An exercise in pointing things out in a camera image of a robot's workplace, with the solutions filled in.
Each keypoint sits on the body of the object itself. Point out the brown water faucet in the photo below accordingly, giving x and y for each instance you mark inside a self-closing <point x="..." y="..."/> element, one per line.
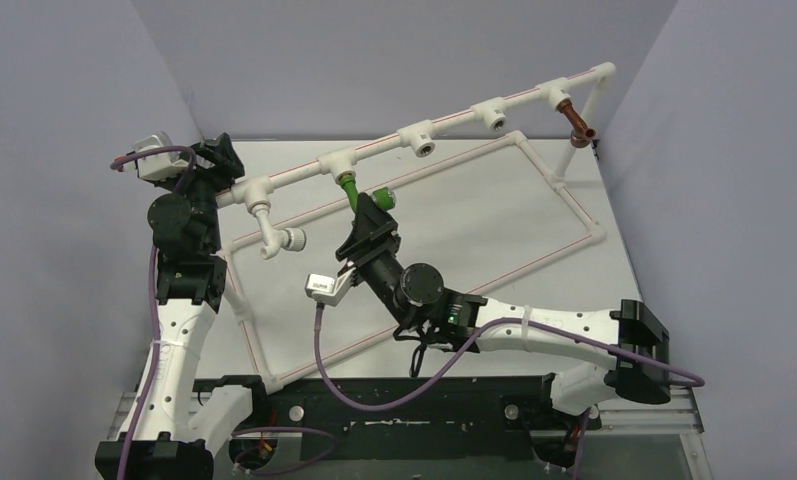
<point x="582" y="134"/>

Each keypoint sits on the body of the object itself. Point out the black front table rail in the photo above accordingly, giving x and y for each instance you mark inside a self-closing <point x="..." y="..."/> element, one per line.
<point x="458" y="417"/>

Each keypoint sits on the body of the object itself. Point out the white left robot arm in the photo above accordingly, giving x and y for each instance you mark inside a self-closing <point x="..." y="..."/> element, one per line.
<point x="164" y="436"/>

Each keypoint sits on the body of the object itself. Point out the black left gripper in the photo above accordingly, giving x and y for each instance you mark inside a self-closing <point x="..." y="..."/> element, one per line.
<point x="228" y="168"/>

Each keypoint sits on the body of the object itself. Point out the white water faucet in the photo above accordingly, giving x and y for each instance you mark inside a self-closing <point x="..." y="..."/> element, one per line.
<point x="274" y="239"/>

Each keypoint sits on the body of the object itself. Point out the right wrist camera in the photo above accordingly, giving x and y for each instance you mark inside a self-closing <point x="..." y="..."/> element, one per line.
<point x="328" y="290"/>

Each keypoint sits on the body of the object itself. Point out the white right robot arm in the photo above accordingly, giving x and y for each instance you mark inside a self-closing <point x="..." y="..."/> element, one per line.
<point x="621" y="353"/>

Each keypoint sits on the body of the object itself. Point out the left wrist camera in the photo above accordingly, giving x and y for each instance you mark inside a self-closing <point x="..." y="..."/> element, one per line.
<point x="155" y="159"/>

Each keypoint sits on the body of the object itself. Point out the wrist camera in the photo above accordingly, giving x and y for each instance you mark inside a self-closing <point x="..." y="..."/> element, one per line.
<point x="155" y="159"/>
<point x="328" y="290"/>

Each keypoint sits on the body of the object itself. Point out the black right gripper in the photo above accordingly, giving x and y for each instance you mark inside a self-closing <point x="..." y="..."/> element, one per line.
<point x="369" y="241"/>

